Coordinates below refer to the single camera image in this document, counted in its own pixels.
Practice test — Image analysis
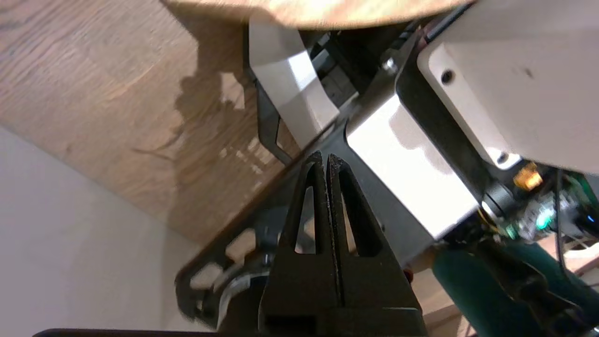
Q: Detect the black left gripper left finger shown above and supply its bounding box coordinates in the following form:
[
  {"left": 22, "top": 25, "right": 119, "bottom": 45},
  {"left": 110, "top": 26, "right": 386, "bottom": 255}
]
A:
[{"left": 259, "top": 151, "right": 343, "bottom": 337}]

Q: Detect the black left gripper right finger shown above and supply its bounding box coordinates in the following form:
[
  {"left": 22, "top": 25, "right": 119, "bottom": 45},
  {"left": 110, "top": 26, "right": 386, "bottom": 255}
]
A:
[{"left": 326, "top": 154, "right": 427, "bottom": 337}]

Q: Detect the teal robot base part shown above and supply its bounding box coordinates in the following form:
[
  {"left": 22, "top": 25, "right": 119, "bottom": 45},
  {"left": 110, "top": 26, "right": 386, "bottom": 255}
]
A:
[{"left": 431, "top": 241, "right": 599, "bottom": 337}]

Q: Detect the grey robot base chassis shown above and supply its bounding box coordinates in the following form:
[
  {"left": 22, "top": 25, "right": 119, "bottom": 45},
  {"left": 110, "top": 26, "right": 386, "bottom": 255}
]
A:
[{"left": 175, "top": 0, "right": 599, "bottom": 337}]

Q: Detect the round wooden side table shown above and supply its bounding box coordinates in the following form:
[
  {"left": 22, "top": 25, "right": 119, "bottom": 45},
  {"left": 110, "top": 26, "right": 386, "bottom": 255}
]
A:
[{"left": 161, "top": 0, "right": 474, "bottom": 30}]

